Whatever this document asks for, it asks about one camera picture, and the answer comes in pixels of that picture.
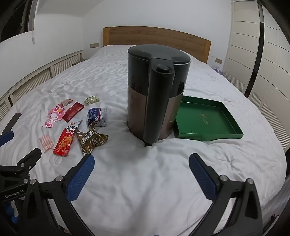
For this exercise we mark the white slatted radiator cover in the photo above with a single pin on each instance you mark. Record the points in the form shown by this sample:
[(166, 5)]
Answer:
[(34, 79)]

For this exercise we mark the pink cartoon snack packet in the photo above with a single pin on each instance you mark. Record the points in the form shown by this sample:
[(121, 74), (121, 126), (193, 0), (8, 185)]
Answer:
[(55, 114)]

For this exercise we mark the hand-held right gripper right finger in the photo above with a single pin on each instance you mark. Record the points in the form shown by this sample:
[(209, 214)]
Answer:
[(202, 175)]

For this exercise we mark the white panelled wardrobe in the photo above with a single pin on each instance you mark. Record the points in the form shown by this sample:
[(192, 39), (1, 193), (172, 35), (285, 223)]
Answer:
[(271, 68)]

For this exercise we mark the black and brown electric kettle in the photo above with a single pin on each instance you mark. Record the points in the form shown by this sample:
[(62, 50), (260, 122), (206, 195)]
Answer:
[(140, 90)]

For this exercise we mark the beige wall switch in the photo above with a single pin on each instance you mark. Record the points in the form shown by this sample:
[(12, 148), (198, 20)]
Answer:
[(94, 45), (218, 60)]

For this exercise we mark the brown oat snack packet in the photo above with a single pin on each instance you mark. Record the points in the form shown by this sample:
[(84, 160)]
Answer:
[(89, 140)]

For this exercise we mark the blue foil snack packet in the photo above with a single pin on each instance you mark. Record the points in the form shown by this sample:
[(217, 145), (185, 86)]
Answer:
[(97, 115)]

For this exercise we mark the small olive green packet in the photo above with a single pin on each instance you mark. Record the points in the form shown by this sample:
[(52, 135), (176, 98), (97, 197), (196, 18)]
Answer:
[(92, 100)]

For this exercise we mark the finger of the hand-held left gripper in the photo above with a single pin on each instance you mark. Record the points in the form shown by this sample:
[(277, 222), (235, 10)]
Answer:
[(6, 137), (29, 158)]

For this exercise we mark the green shallow box tray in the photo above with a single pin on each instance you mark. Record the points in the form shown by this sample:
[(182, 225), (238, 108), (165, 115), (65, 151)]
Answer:
[(204, 122)]

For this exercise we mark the wooden headboard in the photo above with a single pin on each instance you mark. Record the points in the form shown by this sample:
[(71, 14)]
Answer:
[(158, 36)]

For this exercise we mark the pink striped snack packet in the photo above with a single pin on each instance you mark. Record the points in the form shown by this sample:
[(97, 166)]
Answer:
[(46, 142)]

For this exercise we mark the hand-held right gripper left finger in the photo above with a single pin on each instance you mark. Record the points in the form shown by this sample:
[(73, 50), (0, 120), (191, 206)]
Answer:
[(80, 177)]

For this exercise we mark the dark red packet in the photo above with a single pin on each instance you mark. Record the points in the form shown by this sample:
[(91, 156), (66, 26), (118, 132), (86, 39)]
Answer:
[(73, 111)]

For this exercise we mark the red orange snack stick packet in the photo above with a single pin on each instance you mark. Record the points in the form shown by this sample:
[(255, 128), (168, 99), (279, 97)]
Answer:
[(64, 141)]

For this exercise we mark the dark window frame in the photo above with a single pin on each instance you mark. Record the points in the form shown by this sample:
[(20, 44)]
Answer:
[(20, 15)]

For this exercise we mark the small orange-ended bar packet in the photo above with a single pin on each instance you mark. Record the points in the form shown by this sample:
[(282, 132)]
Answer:
[(66, 102)]

